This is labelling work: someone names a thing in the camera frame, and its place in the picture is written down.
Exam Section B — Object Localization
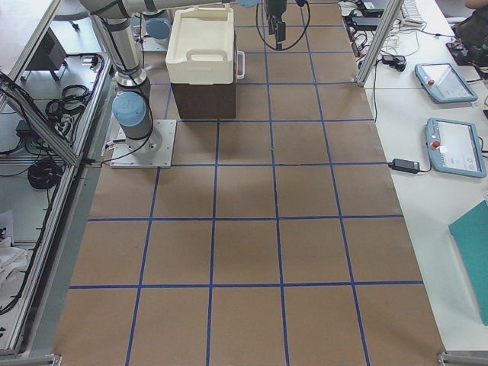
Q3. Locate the black power adapter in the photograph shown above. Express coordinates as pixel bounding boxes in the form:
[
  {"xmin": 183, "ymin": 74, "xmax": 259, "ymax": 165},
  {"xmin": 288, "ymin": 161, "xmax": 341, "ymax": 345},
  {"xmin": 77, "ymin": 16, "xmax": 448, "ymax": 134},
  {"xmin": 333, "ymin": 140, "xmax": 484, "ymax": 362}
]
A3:
[{"xmin": 387, "ymin": 159, "xmax": 421, "ymax": 174}]

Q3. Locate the teal box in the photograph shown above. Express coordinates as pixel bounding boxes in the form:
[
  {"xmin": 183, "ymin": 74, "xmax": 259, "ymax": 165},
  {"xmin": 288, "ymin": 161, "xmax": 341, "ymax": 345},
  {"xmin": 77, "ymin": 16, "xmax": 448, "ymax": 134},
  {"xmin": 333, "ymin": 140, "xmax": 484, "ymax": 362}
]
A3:
[{"xmin": 449, "ymin": 200, "xmax": 487, "ymax": 326}]

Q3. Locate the dark brown drawer cabinet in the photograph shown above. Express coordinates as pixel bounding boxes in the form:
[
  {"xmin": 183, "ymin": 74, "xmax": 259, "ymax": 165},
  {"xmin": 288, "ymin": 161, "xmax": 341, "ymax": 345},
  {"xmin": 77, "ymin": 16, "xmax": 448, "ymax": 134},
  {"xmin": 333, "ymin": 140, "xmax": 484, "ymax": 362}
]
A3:
[{"xmin": 171, "ymin": 31, "xmax": 238, "ymax": 120}]

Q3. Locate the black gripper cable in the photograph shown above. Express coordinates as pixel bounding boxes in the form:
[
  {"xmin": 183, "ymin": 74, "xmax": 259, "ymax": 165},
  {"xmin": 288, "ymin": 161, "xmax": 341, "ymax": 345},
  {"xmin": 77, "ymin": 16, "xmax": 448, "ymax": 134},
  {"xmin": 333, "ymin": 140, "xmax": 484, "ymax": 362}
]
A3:
[{"xmin": 255, "ymin": 0, "xmax": 312, "ymax": 52}]

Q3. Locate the aluminium frame post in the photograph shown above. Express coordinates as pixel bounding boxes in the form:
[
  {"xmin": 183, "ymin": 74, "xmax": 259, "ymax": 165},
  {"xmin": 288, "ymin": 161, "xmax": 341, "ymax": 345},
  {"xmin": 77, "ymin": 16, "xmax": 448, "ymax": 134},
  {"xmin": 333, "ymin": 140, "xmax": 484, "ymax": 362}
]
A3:
[{"xmin": 357, "ymin": 0, "xmax": 403, "ymax": 86}]

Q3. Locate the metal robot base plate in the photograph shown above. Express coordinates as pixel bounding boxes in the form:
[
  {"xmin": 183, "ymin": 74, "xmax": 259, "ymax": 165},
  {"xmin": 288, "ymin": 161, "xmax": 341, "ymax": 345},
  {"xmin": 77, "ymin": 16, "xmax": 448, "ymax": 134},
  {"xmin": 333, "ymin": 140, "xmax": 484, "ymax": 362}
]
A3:
[{"xmin": 109, "ymin": 120, "xmax": 177, "ymax": 169}]

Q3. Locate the lower blue teach pendant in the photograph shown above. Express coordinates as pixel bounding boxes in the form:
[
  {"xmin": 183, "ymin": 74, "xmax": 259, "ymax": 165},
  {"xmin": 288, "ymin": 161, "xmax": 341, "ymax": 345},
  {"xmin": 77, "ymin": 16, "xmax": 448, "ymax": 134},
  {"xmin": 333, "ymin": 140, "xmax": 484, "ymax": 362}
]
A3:
[{"xmin": 425, "ymin": 117, "xmax": 486, "ymax": 178}]

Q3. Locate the aluminium frame rail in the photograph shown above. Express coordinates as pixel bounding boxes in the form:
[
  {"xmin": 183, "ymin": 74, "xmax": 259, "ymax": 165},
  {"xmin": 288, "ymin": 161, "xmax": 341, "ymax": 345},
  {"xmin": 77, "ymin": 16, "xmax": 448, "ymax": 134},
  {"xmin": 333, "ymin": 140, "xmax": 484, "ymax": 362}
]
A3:
[{"xmin": 1, "ymin": 1, "xmax": 97, "ymax": 356}]

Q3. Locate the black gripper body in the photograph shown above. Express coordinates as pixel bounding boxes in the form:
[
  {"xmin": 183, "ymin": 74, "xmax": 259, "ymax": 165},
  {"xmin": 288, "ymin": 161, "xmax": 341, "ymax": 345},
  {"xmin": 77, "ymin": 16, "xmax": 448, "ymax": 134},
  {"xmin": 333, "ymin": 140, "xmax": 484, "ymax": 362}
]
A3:
[{"xmin": 265, "ymin": 0, "xmax": 287, "ymax": 21}]

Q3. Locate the brown paper table mat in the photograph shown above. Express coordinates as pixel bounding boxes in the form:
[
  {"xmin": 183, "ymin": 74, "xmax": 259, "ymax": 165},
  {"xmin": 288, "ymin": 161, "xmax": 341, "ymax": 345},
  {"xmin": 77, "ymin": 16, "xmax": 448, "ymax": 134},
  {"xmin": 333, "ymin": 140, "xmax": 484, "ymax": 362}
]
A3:
[{"xmin": 54, "ymin": 1, "xmax": 443, "ymax": 365}]

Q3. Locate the upper blue teach pendant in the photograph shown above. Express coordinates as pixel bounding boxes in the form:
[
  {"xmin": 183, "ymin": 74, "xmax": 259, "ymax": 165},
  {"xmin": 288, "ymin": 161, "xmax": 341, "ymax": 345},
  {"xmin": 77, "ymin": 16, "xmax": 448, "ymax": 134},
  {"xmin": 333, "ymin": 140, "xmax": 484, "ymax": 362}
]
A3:
[{"xmin": 414, "ymin": 63, "xmax": 478, "ymax": 104}]

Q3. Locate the blue teach pendant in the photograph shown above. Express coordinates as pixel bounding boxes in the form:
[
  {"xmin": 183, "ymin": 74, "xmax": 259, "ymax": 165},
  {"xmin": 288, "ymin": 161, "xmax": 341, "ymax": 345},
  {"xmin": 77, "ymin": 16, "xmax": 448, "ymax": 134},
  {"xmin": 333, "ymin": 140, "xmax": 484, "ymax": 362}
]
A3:
[
  {"xmin": 414, "ymin": 63, "xmax": 478, "ymax": 104},
  {"xmin": 425, "ymin": 117, "xmax": 486, "ymax": 178}
]

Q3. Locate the cream plastic storage box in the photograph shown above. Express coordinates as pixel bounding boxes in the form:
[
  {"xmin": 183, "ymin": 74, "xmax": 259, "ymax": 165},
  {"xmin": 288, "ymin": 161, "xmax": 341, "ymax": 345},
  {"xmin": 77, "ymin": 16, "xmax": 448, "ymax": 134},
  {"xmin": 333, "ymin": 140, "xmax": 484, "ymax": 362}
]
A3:
[{"xmin": 165, "ymin": 5, "xmax": 234, "ymax": 85}]

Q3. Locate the grey electronics box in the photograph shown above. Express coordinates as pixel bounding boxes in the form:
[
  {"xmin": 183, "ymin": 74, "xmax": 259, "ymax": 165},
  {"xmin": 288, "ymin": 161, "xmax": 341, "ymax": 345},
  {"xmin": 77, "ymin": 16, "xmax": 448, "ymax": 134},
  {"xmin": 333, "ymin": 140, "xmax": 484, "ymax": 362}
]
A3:
[{"xmin": 26, "ymin": 27, "xmax": 67, "ymax": 81}]

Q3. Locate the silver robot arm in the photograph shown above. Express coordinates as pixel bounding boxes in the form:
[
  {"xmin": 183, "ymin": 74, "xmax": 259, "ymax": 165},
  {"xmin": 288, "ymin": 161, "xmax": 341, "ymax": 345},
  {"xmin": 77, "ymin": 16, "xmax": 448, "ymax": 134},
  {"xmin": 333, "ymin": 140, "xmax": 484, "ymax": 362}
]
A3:
[{"xmin": 82, "ymin": 1, "xmax": 235, "ymax": 89}]

